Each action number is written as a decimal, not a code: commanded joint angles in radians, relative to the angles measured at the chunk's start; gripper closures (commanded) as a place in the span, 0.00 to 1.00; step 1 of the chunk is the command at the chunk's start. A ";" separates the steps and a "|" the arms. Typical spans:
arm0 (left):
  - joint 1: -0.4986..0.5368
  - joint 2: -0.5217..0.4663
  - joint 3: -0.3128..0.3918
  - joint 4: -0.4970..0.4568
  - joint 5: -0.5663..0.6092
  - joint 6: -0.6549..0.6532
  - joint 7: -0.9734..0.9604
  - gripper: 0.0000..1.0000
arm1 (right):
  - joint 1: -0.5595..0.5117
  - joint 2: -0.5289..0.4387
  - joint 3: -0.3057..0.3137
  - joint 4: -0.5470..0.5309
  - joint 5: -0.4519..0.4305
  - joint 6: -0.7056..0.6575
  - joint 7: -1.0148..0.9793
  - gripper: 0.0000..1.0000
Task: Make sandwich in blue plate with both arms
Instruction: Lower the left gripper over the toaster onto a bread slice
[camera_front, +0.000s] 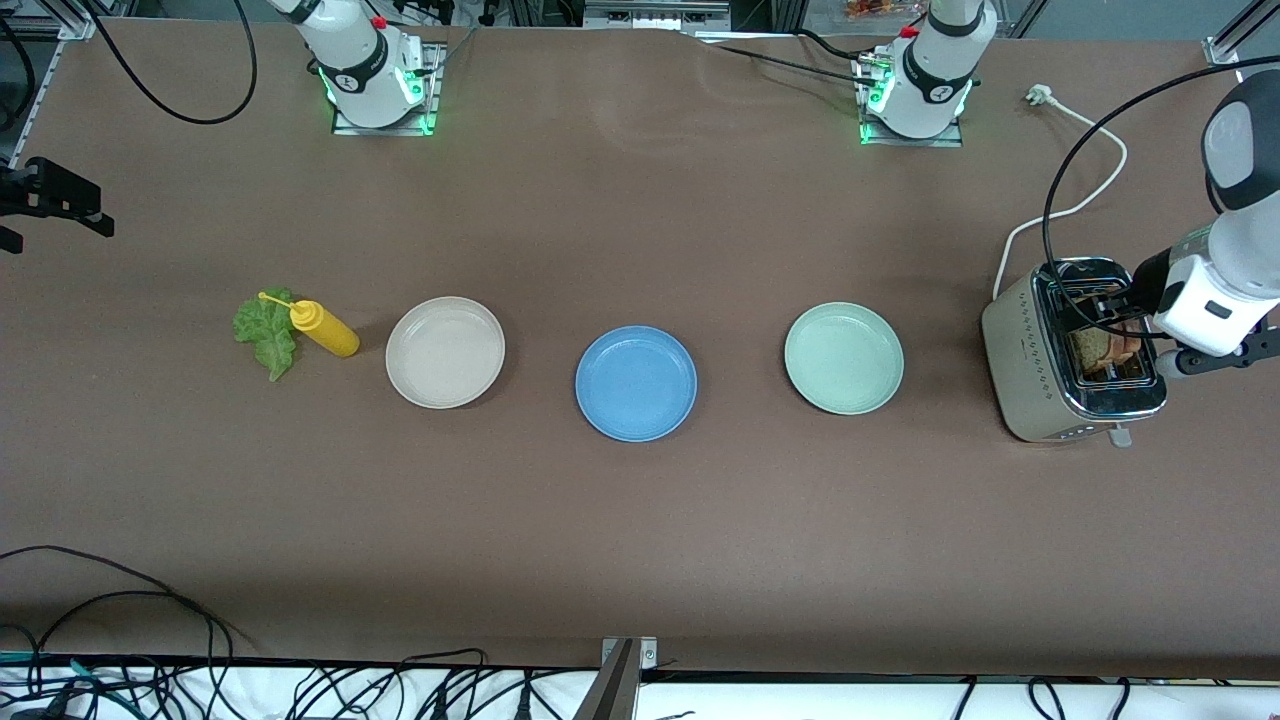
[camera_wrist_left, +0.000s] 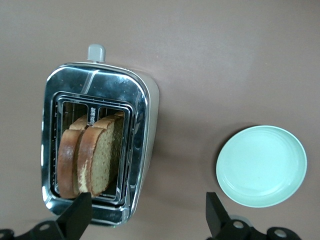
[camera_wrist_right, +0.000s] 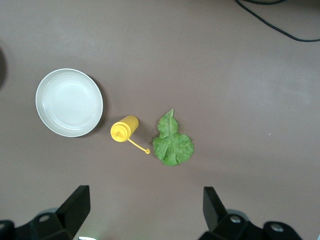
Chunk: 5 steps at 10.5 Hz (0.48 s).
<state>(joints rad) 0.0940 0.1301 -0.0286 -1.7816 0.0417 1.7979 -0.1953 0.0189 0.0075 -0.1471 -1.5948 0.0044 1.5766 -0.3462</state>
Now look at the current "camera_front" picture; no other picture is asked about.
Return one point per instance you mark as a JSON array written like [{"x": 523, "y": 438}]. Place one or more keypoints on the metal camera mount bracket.
[{"x": 615, "y": 690}]

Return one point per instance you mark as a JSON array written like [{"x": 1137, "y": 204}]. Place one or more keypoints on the blue round plate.
[{"x": 636, "y": 383}]

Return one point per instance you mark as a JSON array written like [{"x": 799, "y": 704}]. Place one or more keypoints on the mint green round plate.
[{"x": 844, "y": 358}]

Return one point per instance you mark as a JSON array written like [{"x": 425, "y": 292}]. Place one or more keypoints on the grey power strip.
[{"x": 655, "y": 15}]

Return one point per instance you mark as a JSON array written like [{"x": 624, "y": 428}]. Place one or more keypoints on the silver two-slot toaster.
[{"x": 1020, "y": 370}]

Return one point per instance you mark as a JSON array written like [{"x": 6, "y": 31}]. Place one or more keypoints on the aluminium frame extrusion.
[{"x": 35, "y": 100}]

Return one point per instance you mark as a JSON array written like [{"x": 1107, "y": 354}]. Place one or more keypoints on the green lettuce leaf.
[{"x": 262, "y": 335}]

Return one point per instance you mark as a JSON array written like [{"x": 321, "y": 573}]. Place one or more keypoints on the yellow squeeze bottle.
[{"x": 325, "y": 332}]

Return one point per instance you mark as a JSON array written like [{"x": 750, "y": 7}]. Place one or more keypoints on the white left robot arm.
[{"x": 930, "y": 70}]

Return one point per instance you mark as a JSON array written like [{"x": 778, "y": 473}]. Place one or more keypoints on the aluminium corner bracket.
[{"x": 1225, "y": 48}]

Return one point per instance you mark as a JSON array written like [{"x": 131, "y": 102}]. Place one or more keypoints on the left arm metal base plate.
[{"x": 915, "y": 142}]

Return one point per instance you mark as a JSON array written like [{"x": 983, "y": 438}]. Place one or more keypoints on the beige round plate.
[{"x": 445, "y": 352}]

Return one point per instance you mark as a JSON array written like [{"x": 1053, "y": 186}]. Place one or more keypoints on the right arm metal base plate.
[{"x": 385, "y": 131}]

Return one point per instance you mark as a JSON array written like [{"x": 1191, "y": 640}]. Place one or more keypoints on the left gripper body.
[{"x": 1146, "y": 281}]

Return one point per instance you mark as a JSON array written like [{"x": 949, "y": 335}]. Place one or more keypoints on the colourful snack packet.
[{"x": 880, "y": 8}]

